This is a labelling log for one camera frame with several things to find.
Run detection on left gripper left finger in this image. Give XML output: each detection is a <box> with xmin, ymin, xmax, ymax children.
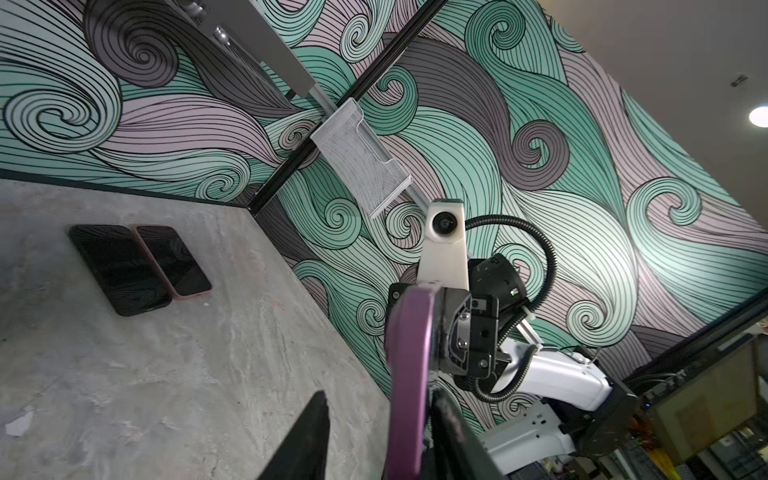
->
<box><xmin>257</xmin><ymin>390</ymin><xmax>330</xmax><ymax>480</ymax></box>

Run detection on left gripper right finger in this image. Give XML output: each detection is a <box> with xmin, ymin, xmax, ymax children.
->
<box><xmin>427</xmin><ymin>389</ymin><xmax>505</xmax><ymax>480</ymax></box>

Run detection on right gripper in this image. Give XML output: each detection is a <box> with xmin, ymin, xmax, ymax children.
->
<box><xmin>386</xmin><ymin>253</ymin><xmax>530</xmax><ymax>380</ymax></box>

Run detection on purple-edged black smartphone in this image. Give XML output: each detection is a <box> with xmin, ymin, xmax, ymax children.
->
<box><xmin>134</xmin><ymin>225</ymin><xmax>213</xmax><ymax>300</ymax></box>

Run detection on black phone case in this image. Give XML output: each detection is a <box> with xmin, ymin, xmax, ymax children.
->
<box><xmin>68</xmin><ymin>224</ymin><xmax>172</xmax><ymax>317</ymax></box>

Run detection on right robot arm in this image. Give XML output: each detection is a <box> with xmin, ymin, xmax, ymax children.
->
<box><xmin>384</xmin><ymin>255</ymin><xmax>637</xmax><ymax>479</ymax></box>

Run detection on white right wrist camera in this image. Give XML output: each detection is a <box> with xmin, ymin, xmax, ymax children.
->
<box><xmin>416</xmin><ymin>199</ymin><xmax>469</xmax><ymax>290</ymax></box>

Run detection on clear acrylic wall holder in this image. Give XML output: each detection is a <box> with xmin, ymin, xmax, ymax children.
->
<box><xmin>311</xmin><ymin>98</ymin><xmax>412</xmax><ymax>219</ymax></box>

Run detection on aluminium wall rail right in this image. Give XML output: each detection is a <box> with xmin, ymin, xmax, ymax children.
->
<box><xmin>162</xmin><ymin>1</ymin><xmax>443</xmax><ymax>214</ymax></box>

